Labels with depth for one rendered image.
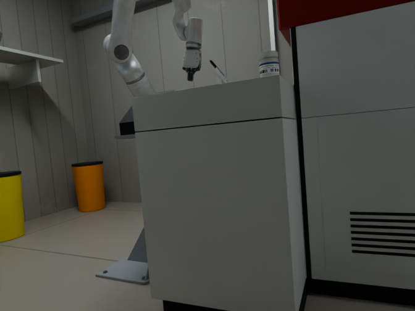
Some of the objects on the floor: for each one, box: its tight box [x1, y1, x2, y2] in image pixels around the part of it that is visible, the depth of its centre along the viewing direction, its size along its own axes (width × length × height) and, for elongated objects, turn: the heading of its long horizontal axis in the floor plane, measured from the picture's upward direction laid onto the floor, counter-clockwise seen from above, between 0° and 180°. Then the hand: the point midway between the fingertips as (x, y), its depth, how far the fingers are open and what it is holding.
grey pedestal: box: [96, 134, 149, 285], centre depth 186 cm, size 51×44×82 cm
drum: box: [71, 161, 106, 212], centre depth 373 cm, size 36×36×58 cm
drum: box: [0, 171, 25, 243], centre depth 279 cm, size 38×38×60 cm
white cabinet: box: [135, 118, 310, 311], centre depth 164 cm, size 64×96×82 cm
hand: (190, 77), depth 172 cm, fingers closed
